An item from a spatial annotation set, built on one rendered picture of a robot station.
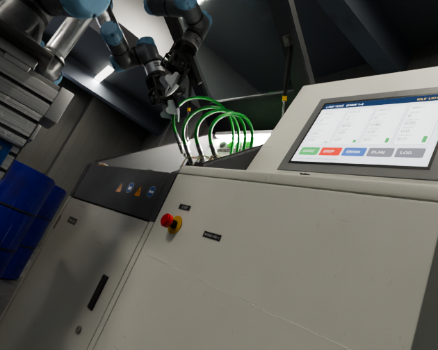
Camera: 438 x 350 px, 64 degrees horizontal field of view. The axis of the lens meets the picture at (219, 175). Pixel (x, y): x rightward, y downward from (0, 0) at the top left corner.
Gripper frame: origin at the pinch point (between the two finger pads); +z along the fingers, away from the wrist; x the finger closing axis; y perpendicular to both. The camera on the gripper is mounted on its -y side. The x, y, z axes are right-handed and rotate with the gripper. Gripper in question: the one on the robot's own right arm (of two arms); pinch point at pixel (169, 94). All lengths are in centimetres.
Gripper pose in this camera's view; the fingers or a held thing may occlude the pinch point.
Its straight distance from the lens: 132.4
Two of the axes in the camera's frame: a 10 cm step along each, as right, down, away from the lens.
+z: -3.9, 8.8, -2.7
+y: -6.4, -4.7, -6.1
